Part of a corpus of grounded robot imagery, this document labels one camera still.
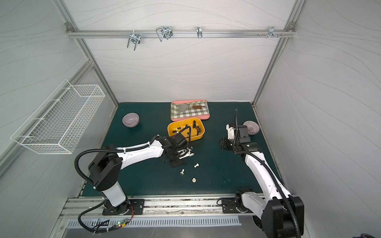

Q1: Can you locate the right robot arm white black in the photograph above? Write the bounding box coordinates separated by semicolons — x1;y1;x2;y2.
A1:
219;116;305;238

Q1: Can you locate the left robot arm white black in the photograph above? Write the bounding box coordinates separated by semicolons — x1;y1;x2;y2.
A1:
74;126;193;234

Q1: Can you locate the yellow plastic storage box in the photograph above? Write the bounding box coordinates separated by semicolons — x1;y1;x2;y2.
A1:
167;118;205;141

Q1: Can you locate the pink patterned bowl right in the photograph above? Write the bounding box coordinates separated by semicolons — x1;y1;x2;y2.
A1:
243;121;260;135

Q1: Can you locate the green checkered cloth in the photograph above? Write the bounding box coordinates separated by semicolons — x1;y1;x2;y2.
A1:
171;101;209;119

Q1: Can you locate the pink tray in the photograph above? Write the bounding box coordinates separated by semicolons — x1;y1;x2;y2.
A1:
170;99;210;122

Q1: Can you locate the purple bowl left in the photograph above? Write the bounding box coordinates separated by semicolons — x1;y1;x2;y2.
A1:
122;113;140;128

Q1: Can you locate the metal u-bolt clamp left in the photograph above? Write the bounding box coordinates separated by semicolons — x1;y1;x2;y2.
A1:
127;32;141;51

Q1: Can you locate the metal u-bolt clamp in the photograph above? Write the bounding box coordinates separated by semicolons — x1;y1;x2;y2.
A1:
127;32;141;51
155;26;173;42

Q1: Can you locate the metal u-bolt clamp middle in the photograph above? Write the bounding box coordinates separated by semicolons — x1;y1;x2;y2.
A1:
155;26;173;42

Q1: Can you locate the metal hook clamp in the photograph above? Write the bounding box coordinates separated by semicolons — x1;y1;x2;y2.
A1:
196;26;202;39

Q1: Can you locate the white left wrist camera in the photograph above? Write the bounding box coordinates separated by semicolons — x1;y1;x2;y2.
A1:
178;147;194;159

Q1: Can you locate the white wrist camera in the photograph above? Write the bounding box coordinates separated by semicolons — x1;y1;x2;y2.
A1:
178;147;194;159
226;124;236;140

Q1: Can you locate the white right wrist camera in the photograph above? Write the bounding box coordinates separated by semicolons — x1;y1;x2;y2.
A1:
226;124;236;140

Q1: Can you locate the spatula with wooden handle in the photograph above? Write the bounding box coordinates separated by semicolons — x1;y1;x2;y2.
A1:
179;104;206;113

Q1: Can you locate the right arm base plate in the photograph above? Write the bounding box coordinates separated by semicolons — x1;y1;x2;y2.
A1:
216;197;248;214

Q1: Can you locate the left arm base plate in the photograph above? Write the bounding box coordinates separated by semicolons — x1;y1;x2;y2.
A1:
102;199;145;216

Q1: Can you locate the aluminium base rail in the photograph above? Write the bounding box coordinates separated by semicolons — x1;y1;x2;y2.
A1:
59;193;235;219

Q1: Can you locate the white wire basket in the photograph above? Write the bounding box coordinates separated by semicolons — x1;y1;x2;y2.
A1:
11;79;105;155

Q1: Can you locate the metal bracket right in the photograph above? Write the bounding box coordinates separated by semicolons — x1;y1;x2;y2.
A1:
258;26;284;39

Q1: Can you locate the aluminium crossbar rail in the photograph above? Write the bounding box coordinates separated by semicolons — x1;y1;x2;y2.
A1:
66;29;296;39

